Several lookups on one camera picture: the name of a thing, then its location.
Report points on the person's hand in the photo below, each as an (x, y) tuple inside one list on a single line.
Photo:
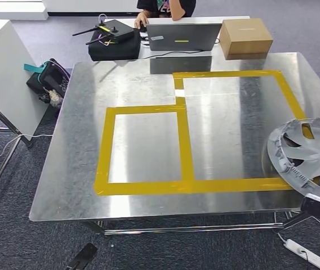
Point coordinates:
[(141, 20)]

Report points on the black computer mouse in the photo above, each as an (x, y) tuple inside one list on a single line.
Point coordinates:
[(144, 27)]

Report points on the silver wheel hubcap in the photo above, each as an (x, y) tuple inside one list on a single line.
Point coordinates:
[(309, 156)]

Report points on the person's forearm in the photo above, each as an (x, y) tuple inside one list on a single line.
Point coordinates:
[(177, 11)]

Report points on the stainless steel workbench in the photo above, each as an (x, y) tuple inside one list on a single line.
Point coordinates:
[(78, 149)]

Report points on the person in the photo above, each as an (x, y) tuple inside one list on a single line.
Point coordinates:
[(148, 3)]

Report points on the black equipment case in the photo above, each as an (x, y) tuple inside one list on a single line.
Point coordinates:
[(115, 50)]

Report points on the grey laptop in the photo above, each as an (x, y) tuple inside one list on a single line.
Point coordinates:
[(182, 37)]

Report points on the white power strip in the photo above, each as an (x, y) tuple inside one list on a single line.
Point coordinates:
[(306, 255)]

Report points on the brown cardboard box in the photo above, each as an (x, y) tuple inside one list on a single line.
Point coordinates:
[(247, 37)]

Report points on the white low platform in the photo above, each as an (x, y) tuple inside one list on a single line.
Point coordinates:
[(13, 9)]

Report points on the white side table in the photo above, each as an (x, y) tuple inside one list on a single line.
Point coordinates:
[(2, 74)]

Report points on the black left wrist bracket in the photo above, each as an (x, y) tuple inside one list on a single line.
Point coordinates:
[(82, 257)]

